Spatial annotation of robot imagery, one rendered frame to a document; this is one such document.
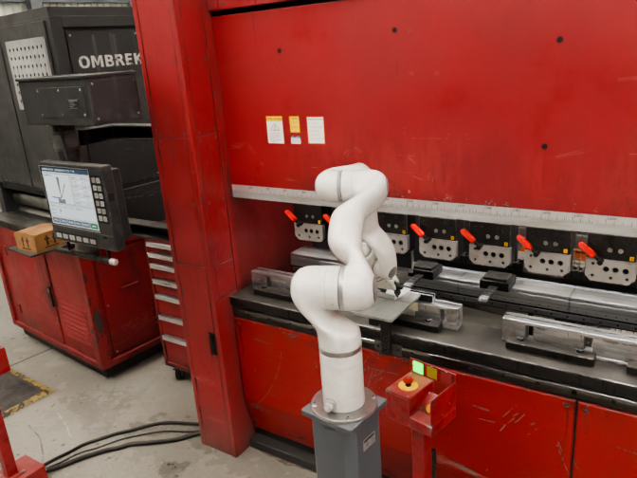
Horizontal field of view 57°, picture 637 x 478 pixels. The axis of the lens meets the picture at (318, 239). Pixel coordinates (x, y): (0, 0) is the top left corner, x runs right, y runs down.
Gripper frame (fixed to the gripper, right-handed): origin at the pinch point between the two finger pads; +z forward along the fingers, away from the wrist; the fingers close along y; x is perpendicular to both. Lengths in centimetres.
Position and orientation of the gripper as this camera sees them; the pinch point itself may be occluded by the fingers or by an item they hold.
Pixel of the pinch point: (391, 290)
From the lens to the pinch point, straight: 239.1
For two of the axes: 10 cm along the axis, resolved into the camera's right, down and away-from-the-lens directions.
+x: -3.7, 8.4, -3.9
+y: -8.3, -1.1, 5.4
